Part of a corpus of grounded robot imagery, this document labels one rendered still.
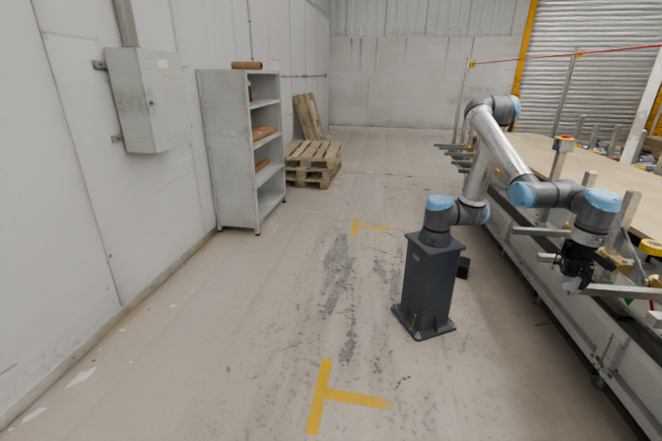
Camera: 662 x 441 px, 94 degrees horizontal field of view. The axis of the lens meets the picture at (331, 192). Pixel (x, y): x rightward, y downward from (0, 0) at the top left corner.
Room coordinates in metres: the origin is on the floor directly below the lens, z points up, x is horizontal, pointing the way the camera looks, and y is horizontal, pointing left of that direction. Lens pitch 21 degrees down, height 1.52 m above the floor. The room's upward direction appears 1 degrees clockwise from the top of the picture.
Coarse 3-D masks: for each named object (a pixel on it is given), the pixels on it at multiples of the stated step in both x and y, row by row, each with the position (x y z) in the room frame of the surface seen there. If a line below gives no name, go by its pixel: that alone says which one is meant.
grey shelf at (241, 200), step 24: (216, 72) 2.76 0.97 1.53; (240, 72) 2.73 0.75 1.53; (264, 72) 3.15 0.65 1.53; (216, 96) 2.76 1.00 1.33; (240, 96) 2.73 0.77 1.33; (264, 96) 3.62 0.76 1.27; (216, 120) 2.77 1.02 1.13; (240, 120) 2.73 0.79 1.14; (264, 120) 3.63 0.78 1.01; (216, 144) 2.77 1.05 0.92; (240, 144) 2.73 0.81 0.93; (264, 144) 3.63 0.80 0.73; (216, 168) 2.78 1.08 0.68; (240, 168) 2.74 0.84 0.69; (264, 168) 3.34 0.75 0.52; (216, 192) 2.78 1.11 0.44; (240, 192) 2.74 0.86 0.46; (264, 192) 3.58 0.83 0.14; (216, 216) 2.79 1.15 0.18; (240, 216) 2.74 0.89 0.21; (264, 216) 2.90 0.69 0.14
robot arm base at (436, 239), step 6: (426, 228) 1.59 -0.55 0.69; (420, 234) 1.62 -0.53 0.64; (426, 234) 1.58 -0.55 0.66; (432, 234) 1.56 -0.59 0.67; (438, 234) 1.55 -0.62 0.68; (444, 234) 1.55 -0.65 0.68; (420, 240) 1.60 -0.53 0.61; (426, 240) 1.56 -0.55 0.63; (432, 240) 1.55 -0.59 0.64; (438, 240) 1.54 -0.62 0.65; (444, 240) 1.54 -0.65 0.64; (450, 240) 1.57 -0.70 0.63; (432, 246) 1.53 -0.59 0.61; (438, 246) 1.53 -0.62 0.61; (444, 246) 1.53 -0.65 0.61
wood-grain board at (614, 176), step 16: (512, 144) 2.98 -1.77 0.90; (528, 144) 2.99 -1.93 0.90; (544, 144) 3.00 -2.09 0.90; (528, 160) 2.35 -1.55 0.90; (544, 160) 2.36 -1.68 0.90; (576, 160) 2.37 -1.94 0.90; (592, 160) 2.38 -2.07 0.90; (608, 160) 2.38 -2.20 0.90; (544, 176) 1.97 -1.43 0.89; (560, 176) 1.96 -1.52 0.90; (576, 176) 1.96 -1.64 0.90; (608, 176) 1.97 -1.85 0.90; (624, 176) 1.97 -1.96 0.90; (640, 176) 1.97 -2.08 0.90; (656, 176) 1.98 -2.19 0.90; (624, 192) 1.67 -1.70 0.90; (656, 192) 1.67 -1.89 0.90; (640, 208) 1.44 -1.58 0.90; (656, 208) 1.44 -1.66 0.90; (640, 224) 1.25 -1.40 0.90; (656, 224) 1.25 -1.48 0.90; (656, 240) 1.11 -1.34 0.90
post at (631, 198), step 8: (632, 192) 1.11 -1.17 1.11; (640, 192) 1.11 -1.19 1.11; (624, 200) 1.14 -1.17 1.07; (632, 200) 1.11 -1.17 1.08; (624, 208) 1.12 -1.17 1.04; (632, 208) 1.11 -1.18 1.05; (624, 216) 1.11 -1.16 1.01; (632, 216) 1.11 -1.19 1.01; (616, 224) 1.13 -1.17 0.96; (624, 224) 1.11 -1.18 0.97; (616, 232) 1.12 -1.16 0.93; (608, 240) 1.14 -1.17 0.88; (616, 240) 1.11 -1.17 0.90; (624, 240) 1.11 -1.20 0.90; (608, 248) 1.12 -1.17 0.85; (616, 248) 1.11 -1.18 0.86; (600, 272) 1.12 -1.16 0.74; (608, 272) 1.11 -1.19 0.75
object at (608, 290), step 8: (584, 288) 0.85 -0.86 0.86; (592, 288) 0.85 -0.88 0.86; (600, 288) 0.85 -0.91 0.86; (608, 288) 0.85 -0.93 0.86; (616, 288) 0.85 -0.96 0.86; (624, 288) 0.85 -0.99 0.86; (632, 288) 0.85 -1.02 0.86; (640, 288) 0.85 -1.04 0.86; (648, 288) 0.85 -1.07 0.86; (656, 288) 0.85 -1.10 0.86; (608, 296) 0.84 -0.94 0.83; (616, 296) 0.84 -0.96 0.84; (624, 296) 0.84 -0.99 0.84; (632, 296) 0.84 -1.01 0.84; (640, 296) 0.83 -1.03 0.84; (648, 296) 0.83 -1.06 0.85; (656, 296) 0.83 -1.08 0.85
